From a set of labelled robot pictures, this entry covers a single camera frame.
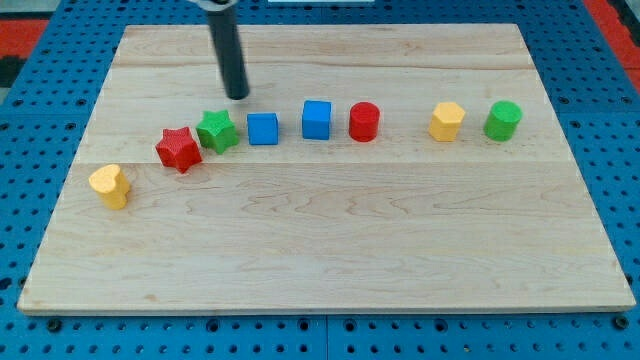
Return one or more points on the blue cube block right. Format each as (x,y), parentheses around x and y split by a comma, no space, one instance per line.
(316,119)

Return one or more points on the blue cube block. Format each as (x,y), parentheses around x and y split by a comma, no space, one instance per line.
(263,129)
(316,119)

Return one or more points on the red cylinder block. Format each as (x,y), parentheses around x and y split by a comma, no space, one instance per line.
(364,120)

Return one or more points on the blue cube block left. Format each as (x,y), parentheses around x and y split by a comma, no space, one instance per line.
(263,129)

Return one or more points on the light wooden board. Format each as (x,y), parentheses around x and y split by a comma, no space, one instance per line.
(402,224)

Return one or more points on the green star block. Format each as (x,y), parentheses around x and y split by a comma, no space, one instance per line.
(217,131)

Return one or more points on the yellow hexagon block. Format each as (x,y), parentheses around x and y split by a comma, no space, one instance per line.
(446,120)

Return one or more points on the red star block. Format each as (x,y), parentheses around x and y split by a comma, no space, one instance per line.
(178,149)

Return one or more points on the green cylinder block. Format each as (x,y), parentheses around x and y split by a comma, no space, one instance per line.
(502,120)

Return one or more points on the yellow heart block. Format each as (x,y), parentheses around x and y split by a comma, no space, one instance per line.
(111,185)

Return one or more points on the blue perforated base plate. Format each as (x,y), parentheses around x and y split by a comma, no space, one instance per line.
(54,57)

